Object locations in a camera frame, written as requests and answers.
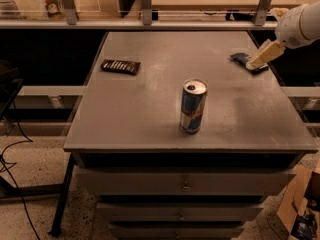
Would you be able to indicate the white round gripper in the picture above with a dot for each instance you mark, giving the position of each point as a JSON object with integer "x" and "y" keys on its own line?
{"x": 289, "y": 29}

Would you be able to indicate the blue rxbar wrapper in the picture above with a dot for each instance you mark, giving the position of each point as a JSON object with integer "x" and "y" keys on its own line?
{"x": 242, "y": 59}

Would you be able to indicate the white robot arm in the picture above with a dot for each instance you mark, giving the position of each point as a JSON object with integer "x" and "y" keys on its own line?
{"x": 309, "y": 23}

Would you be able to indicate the redbull can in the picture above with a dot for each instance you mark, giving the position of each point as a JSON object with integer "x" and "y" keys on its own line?
{"x": 192, "y": 106}

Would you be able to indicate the brown snack bar wrapper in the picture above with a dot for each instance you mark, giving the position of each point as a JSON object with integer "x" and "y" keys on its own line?
{"x": 120, "y": 66}

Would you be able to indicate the cardboard box on floor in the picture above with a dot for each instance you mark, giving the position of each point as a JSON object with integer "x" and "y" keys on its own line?
{"x": 299, "y": 210}

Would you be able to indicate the grey drawer cabinet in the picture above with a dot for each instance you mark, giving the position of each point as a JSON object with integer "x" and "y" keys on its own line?
{"x": 154, "y": 181}

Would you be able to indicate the red printed bag on shelf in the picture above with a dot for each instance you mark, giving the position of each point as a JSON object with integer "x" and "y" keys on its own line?
{"x": 51, "y": 0}

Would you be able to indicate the black table leg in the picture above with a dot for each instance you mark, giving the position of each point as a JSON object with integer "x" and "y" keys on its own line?
{"x": 56, "y": 225}

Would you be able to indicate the black chair at left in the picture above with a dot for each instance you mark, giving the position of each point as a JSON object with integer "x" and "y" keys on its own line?
{"x": 10, "y": 84}

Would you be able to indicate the grey metal shelf rail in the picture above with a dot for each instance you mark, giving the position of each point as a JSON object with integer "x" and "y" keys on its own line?
{"x": 144, "y": 14}

